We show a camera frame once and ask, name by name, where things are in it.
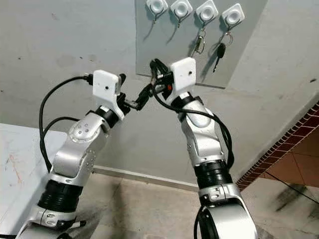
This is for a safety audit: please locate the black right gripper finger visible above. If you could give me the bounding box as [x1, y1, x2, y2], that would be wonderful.
[151, 58, 169, 78]

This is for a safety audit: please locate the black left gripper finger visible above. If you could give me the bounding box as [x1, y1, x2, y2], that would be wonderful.
[135, 85, 153, 110]

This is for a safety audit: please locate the black car key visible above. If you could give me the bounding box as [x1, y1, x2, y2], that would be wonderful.
[211, 31, 234, 74]

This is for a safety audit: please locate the white folding table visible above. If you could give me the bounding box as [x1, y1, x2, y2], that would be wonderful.
[0, 123, 63, 235]

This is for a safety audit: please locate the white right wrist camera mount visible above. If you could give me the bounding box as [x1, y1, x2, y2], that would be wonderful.
[170, 57, 197, 98]

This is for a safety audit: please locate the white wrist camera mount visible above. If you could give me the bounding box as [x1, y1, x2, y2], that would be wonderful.
[170, 57, 197, 98]
[93, 70, 124, 120]

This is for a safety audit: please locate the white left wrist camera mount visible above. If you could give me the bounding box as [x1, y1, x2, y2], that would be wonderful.
[93, 70, 124, 120]

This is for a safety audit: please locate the metal carabiner key ring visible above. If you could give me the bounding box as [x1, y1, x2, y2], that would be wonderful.
[194, 29, 207, 54]

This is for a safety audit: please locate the white square wall hook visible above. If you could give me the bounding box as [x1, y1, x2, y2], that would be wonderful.
[195, 0, 219, 30]
[146, 0, 169, 24]
[221, 3, 246, 33]
[170, 0, 194, 28]

